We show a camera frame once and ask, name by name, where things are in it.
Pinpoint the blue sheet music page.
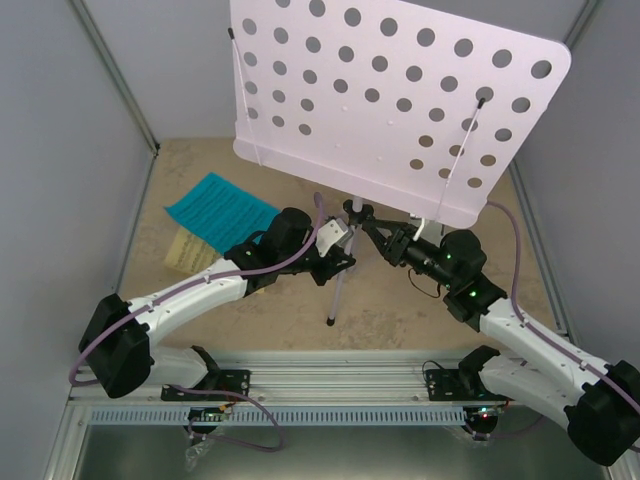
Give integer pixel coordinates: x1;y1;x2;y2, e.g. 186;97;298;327
165;173;280;254

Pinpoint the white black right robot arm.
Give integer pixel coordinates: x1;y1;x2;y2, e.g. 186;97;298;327
361;216;639;466

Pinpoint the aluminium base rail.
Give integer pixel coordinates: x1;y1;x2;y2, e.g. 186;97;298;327
69;348;468;408

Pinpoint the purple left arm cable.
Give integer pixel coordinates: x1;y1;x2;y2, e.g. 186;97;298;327
67;192;329;385

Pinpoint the black mounting plate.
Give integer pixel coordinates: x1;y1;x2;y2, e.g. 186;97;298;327
423;368;505;402
160;369;251;403

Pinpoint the grey slotted cable duct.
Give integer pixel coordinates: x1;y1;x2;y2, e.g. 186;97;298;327
88;405;467;426

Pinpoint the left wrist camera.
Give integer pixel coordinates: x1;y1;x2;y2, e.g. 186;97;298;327
315;217;353;258

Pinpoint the white music stand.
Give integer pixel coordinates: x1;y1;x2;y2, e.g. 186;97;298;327
225;0;573;327

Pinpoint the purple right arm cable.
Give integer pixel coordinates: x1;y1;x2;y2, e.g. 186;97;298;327
487;200;640;426

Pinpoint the clear plastic bag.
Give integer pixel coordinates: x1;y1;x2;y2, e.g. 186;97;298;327
184;434;215;473

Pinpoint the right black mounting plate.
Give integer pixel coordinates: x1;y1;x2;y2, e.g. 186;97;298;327
423;368;505;402

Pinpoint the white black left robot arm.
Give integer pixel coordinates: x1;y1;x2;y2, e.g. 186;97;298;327
79;208;355;398

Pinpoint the circuit board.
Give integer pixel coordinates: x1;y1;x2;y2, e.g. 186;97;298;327
466;407;501;423
188;405;233;423

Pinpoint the yellow sheet music page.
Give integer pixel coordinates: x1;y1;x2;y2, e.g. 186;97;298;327
164;227;221;275

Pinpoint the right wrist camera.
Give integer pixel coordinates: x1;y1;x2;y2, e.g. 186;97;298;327
409;214;444;244

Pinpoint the left circuit board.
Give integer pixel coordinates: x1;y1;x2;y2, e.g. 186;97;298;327
188;405;233;423

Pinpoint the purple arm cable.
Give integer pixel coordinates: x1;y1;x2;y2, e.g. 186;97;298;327
67;192;329;385
487;200;640;426

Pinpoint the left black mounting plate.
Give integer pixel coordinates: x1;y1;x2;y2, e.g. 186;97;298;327
160;369;251;403

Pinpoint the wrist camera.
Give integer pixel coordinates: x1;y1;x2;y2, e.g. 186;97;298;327
409;214;444;244
315;217;353;258

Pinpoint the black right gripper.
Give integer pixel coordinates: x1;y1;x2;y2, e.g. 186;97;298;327
365;218;458;289

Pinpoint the right circuit board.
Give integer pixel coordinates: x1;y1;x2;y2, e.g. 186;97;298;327
466;407;501;423

